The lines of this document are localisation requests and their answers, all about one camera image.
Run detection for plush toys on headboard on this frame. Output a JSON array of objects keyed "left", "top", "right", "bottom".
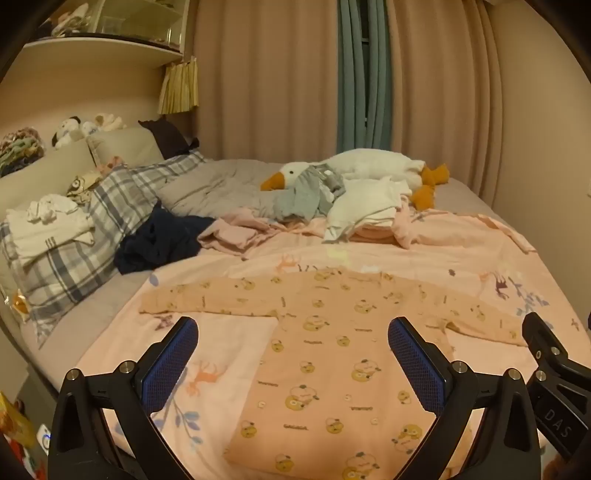
[{"left": 51, "top": 113, "right": 127, "bottom": 149}]

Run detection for beige headboard cushion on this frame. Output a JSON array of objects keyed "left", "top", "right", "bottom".
[{"left": 0, "top": 126, "right": 165, "bottom": 214}]

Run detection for cream wall shelf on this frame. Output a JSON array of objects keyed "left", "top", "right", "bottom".
[{"left": 21, "top": 37, "right": 185, "bottom": 71}]

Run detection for light pink garment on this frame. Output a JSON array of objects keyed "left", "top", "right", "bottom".
[{"left": 353, "top": 203, "right": 537, "bottom": 254}]

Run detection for grey garment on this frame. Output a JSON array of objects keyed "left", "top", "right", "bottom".
[{"left": 272, "top": 165, "right": 347, "bottom": 223}]

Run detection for colourful knitted cloth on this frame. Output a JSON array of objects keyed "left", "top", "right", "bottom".
[{"left": 0, "top": 127, "right": 46, "bottom": 178}]

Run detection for orange printed baby shirt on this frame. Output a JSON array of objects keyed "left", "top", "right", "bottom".
[{"left": 140, "top": 270, "right": 529, "bottom": 480}]

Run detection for plaid pillow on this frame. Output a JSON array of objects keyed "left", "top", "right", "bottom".
[{"left": 0, "top": 151, "right": 211, "bottom": 348}]

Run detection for small white crumpled garment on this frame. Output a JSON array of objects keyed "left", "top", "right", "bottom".
[{"left": 26, "top": 194, "right": 80, "bottom": 225}]

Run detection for pink printed blanket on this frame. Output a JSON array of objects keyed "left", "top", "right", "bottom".
[{"left": 76, "top": 205, "right": 589, "bottom": 480}]

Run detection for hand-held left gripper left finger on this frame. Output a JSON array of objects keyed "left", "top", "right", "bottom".
[{"left": 48, "top": 316, "right": 200, "bottom": 480}]

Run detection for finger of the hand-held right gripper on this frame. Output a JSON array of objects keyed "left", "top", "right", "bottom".
[{"left": 522, "top": 311, "right": 575, "bottom": 376}]

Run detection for dark brown pillow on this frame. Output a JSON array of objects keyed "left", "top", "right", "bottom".
[{"left": 138, "top": 117, "right": 201, "bottom": 160}]

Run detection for teal curtain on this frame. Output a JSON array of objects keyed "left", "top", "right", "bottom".
[{"left": 336, "top": 0, "right": 394, "bottom": 151}]

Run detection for white goose plush toy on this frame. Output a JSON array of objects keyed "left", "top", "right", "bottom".
[{"left": 260, "top": 148, "right": 451, "bottom": 210}]

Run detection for folded white clothes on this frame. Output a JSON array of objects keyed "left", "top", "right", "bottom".
[{"left": 6, "top": 205, "right": 96, "bottom": 268}]

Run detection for colourful packets on floor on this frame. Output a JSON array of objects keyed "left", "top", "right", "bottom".
[{"left": 0, "top": 391, "right": 51, "bottom": 480}]

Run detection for navy garment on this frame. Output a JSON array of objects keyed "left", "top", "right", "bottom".
[{"left": 114, "top": 202, "right": 216, "bottom": 275}]

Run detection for grey duvet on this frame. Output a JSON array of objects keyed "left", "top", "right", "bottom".
[{"left": 157, "top": 159, "right": 296, "bottom": 220}]

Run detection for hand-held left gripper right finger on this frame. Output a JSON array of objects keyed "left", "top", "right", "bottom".
[{"left": 388, "top": 316, "right": 542, "bottom": 480}]

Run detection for glass door cabinet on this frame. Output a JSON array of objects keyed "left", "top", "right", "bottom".
[{"left": 37, "top": 0, "right": 197, "bottom": 51}]

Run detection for patterned small garment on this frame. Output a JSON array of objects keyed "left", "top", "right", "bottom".
[{"left": 66, "top": 168, "right": 106, "bottom": 205}]

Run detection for dusty pink garment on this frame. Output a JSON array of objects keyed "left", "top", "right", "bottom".
[{"left": 198, "top": 207, "right": 296, "bottom": 261}]

